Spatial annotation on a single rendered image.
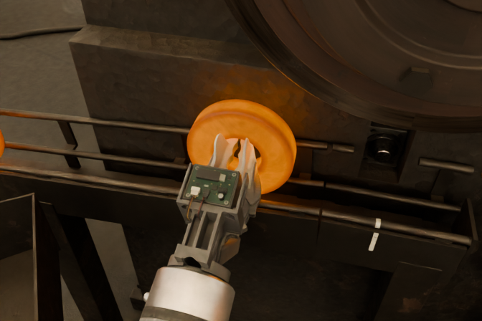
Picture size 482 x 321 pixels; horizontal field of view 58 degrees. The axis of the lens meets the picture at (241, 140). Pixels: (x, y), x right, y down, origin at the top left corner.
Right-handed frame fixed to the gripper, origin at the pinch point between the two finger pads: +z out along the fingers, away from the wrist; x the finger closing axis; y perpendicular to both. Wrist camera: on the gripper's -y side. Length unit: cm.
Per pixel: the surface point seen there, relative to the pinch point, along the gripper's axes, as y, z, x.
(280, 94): 3.3, 6.4, -4.3
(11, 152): -89, 33, 109
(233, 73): 5.6, 7.1, 2.4
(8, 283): -11.8, -23.6, 30.4
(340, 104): 12.3, -1.1, -12.4
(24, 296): -11.3, -24.9, 26.7
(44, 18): -118, 137, 164
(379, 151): -5.4, 5.3, -19.4
